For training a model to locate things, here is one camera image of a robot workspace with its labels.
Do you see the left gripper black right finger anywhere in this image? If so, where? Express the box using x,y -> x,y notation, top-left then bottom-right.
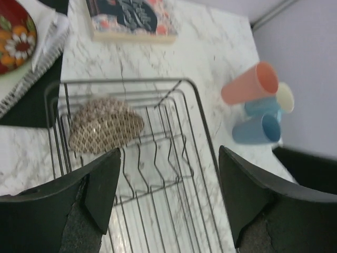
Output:
219,147 -> 336,252

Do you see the grey wire dish rack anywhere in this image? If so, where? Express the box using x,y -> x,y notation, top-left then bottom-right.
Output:
44,79 -> 226,252

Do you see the black clipboard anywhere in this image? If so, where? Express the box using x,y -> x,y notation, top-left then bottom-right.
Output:
1,0 -> 69,128

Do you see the pink plastic cup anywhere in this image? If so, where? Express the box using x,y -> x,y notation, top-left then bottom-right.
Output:
221,62 -> 279,105

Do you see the patterned ceramic bowl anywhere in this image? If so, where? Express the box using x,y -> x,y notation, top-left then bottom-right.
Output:
68,97 -> 144,154

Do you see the striped grey cloth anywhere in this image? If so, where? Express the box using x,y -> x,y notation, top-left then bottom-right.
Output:
1,13 -> 70,117

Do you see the light blue mug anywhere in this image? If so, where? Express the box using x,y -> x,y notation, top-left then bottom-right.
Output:
244,82 -> 294,116

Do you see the blue-grey cup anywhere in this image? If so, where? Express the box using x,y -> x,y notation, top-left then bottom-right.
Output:
232,114 -> 281,145

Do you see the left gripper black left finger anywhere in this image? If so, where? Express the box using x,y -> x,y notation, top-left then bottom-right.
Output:
1,149 -> 121,252

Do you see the floral cover book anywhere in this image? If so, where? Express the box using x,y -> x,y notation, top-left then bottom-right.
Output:
86,1 -> 178,44

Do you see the dark brown plate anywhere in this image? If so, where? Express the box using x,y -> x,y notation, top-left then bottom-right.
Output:
1,0 -> 37,75

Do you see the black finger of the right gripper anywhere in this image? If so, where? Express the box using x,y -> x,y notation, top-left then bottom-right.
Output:
272,147 -> 336,194

